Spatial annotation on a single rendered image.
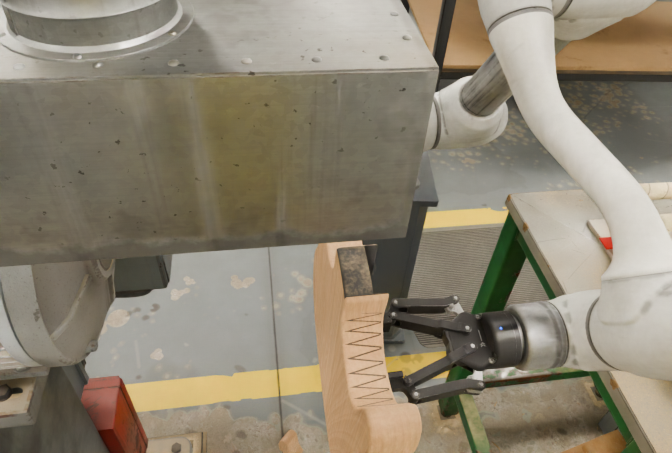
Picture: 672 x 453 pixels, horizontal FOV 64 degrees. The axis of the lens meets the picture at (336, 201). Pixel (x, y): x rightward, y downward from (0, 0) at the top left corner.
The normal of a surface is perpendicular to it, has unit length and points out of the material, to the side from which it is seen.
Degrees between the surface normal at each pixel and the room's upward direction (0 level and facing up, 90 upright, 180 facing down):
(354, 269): 10
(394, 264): 90
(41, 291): 78
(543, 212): 0
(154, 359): 0
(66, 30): 90
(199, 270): 0
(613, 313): 88
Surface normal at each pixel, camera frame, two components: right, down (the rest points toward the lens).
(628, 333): -0.99, 0.05
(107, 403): 0.05, -0.73
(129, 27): 0.68, 0.52
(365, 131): 0.14, 0.68
